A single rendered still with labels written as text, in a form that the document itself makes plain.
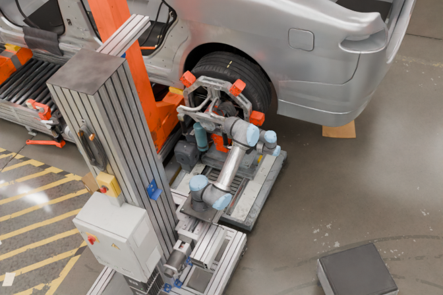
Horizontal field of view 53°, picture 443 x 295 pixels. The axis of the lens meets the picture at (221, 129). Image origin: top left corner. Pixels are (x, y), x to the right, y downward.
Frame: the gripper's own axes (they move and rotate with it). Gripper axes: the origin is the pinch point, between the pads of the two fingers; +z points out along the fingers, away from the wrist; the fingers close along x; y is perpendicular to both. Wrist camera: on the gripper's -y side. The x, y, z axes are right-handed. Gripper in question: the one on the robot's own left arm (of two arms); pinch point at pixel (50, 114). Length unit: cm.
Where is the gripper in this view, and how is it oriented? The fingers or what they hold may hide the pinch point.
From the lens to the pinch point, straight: 314.2
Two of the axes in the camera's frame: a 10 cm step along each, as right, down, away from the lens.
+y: 0.4, 7.6, 6.5
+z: -7.6, -4.0, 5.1
